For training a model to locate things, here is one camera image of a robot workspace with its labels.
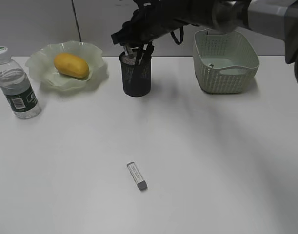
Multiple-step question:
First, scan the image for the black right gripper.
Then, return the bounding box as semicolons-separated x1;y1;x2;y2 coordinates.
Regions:
111;0;188;46

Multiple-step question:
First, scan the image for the black marker pen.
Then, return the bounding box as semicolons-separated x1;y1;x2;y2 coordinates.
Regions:
145;42;154;61
140;43;154;65
135;45;144;65

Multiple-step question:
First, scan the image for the yellow mango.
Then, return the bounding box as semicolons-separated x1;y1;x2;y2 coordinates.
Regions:
54;53;89;79

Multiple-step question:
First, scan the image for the clear water bottle green label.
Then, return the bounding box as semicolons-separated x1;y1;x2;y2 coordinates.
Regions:
0;46;41;119

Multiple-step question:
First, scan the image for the grey eraser front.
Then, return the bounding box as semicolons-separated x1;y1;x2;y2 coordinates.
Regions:
127;162;148;191

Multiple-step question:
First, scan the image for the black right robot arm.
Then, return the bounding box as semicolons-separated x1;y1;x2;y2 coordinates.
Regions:
111;0;298;83

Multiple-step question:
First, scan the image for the black mesh pen holder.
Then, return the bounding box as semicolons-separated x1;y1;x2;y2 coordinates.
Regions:
119;49;151;97

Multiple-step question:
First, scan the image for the pale green woven basket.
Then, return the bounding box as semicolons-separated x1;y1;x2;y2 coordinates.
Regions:
193;29;259;94

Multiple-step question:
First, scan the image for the pale green wavy plate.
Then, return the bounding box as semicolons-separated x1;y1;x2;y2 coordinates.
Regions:
25;41;108;92

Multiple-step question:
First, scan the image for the black wall cable left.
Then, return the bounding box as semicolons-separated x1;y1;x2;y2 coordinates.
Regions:
71;0;83;42

